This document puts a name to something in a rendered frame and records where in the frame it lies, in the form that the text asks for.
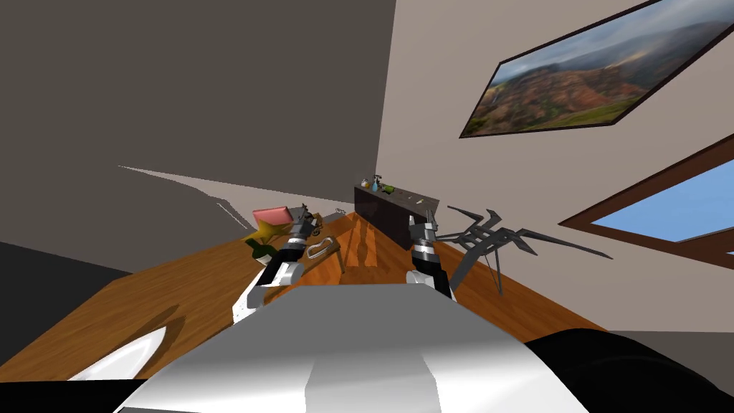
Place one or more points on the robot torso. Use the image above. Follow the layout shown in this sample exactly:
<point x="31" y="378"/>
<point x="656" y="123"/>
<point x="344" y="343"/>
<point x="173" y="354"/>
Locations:
<point x="355" y="344"/>

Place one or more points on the brown framed window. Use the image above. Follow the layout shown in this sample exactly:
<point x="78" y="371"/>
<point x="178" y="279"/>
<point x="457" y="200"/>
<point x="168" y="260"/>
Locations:
<point x="676" y="212"/>

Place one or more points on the yellow star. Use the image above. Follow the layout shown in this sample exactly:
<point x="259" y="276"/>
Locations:
<point x="266" y="231"/>

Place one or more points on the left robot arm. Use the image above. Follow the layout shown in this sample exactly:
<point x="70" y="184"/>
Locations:
<point x="281" y="269"/>

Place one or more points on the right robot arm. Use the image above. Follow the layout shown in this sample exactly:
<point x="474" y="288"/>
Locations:
<point x="436" y="272"/>

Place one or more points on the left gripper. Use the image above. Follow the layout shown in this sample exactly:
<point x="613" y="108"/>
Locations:
<point x="300" y="227"/>

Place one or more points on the white loop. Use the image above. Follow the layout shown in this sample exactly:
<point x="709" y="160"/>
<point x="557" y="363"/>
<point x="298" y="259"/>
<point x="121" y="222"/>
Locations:
<point x="314" y="251"/>

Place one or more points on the pink box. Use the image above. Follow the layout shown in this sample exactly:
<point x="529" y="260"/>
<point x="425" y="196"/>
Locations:
<point x="272" y="215"/>

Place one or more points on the green bottle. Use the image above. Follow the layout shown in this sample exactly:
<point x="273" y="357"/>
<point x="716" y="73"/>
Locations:
<point x="261" y="250"/>

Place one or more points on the framed landscape picture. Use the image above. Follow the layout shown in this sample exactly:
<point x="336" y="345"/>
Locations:
<point x="585" y="80"/>

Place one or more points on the dark sideboard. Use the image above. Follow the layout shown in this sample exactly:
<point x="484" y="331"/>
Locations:
<point x="390" y="215"/>

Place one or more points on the grey spiky sculpture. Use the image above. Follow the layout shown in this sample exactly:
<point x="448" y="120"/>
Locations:
<point x="487" y="235"/>

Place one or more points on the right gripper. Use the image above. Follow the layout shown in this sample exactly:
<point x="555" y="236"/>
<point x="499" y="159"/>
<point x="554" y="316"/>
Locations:
<point x="424" y="233"/>

